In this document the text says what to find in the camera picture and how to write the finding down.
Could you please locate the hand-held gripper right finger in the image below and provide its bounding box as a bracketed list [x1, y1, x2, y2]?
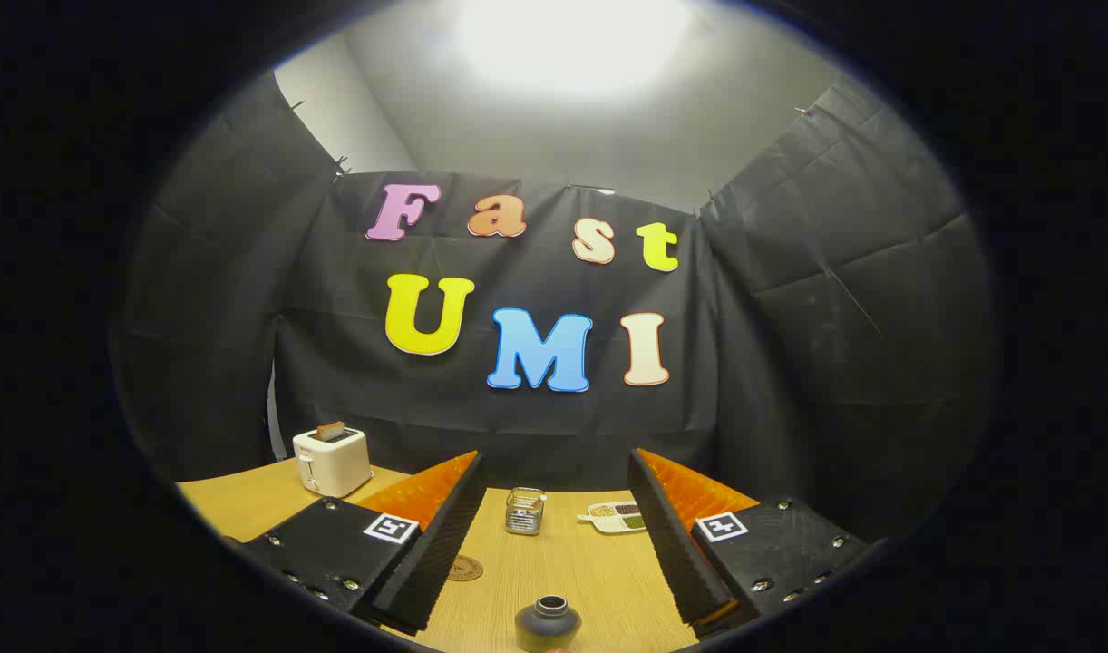
[627, 448, 872, 640]

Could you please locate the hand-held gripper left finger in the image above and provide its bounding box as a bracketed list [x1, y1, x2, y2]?
[243, 450, 488, 636]

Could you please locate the silver bottle with green label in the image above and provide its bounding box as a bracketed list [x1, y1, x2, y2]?
[515, 595, 583, 653]

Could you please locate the white divided dish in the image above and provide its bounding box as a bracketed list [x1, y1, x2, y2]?
[578, 502, 647, 533]

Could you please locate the wooden table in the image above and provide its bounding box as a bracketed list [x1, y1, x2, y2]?
[175, 458, 763, 653]

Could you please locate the white toaster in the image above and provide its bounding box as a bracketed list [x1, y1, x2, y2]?
[292, 426, 374, 499]

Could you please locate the metal wire holder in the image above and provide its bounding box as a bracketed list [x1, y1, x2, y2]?
[505, 487, 546, 536]

